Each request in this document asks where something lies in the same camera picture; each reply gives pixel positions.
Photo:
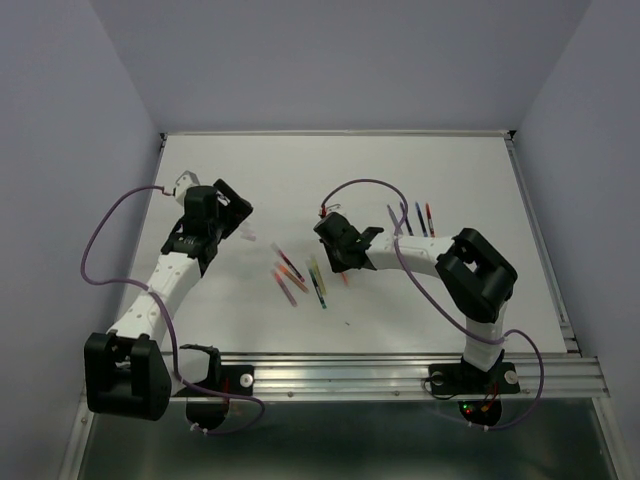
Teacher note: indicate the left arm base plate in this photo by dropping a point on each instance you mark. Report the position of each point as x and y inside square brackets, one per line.
[210, 371]

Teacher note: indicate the blue pen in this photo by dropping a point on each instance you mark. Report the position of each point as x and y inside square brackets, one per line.
[421, 219]

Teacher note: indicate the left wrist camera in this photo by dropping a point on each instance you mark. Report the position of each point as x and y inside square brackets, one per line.
[183, 183]

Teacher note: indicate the pink highlighter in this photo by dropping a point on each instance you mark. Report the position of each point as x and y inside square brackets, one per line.
[284, 288]

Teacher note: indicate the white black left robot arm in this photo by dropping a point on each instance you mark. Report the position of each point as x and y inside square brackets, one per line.
[125, 372]

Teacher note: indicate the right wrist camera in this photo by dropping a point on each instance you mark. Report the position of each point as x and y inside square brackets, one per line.
[328, 209]

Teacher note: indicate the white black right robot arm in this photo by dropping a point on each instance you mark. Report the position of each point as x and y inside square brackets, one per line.
[479, 280]

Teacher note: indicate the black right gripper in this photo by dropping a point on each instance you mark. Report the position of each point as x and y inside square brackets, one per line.
[336, 265]

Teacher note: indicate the yellow highlighter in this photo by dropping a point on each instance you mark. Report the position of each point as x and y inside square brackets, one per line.
[318, 276]

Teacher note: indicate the dark red pen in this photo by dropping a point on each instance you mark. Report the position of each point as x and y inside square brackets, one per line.
[287, 262]

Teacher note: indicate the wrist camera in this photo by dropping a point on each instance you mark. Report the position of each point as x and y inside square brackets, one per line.
[183, 183]
[328, 209]

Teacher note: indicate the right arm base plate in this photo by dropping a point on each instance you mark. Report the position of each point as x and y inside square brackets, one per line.
[462, 379]

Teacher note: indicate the green pen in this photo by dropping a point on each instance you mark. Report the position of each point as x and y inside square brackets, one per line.
[316, 284]

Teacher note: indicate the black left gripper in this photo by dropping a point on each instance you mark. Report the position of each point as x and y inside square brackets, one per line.
[235, 211]

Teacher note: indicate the aluminium rail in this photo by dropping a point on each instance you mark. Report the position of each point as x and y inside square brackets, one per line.
[336, 378]

